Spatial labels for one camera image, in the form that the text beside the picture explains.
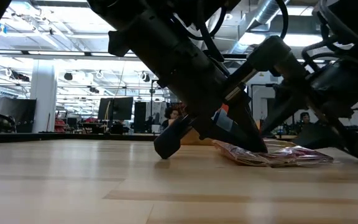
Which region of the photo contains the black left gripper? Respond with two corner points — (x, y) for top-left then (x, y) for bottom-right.
(153, 52), (269, 161)

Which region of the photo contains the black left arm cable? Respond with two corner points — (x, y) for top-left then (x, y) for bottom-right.
(172, 0), (228, 63)

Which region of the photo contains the black thin cable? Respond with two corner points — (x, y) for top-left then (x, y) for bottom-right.
(273, 0), (290, 40)

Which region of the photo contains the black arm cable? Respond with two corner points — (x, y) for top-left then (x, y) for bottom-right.
(172, 0), (228, 63)
(301, 23), (356, 74)

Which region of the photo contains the white pillar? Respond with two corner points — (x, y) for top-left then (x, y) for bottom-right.
(29, 58), (58, 134)

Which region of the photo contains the silver smooth air duct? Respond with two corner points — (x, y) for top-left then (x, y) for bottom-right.
(228, 0), (279, 55)

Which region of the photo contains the long ceiling light bar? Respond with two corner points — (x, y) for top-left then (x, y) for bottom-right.
(0, 49), (138, 60)

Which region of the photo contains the black metal frame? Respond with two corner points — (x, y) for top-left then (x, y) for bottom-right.
(150, 79), (171, 125)
(250, 82), (278, 108)

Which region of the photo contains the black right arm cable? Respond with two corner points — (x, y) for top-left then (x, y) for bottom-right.
(301, 23), (356, 74)

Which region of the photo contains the black tall cabinet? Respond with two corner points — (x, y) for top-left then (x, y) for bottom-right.
(133, 101), (148, 128)

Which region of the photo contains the black computer monitor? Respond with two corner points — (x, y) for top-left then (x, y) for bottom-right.
(97, 97), (114, 122)
(112, 96), (134, 121)

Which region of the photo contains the ceiling light panel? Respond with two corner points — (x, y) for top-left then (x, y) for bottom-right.
(286, 5), (319, 17)
(283, 32), (323, 48)

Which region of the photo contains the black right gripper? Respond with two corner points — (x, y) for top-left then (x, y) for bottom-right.
(247, 35), (358, 162)

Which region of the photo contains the red chair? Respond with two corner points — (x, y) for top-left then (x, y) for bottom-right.
(53, 117), (68, 133)

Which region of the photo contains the black table edge strip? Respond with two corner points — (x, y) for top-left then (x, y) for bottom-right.
(0, 132), (160, 145)

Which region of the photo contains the dark grey partition panel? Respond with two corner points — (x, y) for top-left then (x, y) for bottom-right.
(0, 97), (38, 134)

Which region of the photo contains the person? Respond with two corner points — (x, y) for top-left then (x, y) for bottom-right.
(298, 111), (311, 126)
(159, 106), (182, 133)

